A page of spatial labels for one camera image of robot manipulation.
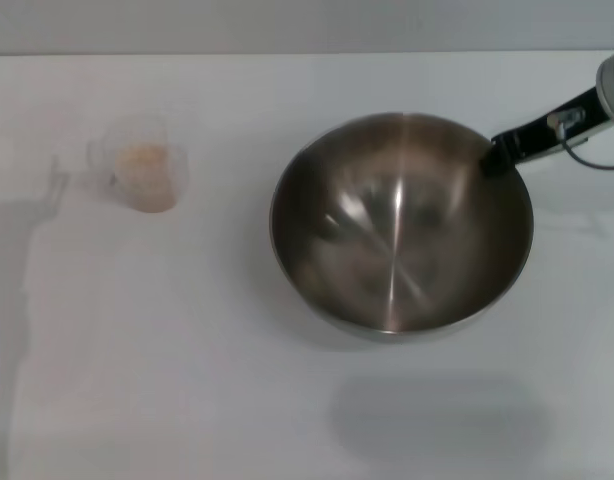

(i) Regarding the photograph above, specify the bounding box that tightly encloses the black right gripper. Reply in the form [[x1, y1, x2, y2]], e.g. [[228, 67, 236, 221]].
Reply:
[[478, 85, 614, 177]]

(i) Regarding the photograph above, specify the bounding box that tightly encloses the stainless steel mixing bowl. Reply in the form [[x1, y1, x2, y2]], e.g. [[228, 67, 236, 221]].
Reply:
[[269, 112, 536, 344]]

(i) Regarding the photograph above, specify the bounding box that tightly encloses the uncooked white rice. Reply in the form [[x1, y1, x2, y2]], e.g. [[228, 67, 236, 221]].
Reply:
[[114, 142, 178, 214]]

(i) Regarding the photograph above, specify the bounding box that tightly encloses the clear plastic measuring cup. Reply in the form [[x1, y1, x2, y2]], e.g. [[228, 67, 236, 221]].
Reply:
[[86, 113, 189, 215]]

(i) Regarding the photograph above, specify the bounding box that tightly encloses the grey right gripper cable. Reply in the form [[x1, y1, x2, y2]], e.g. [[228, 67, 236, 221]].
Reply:
[[545, 106, 614, 172]]

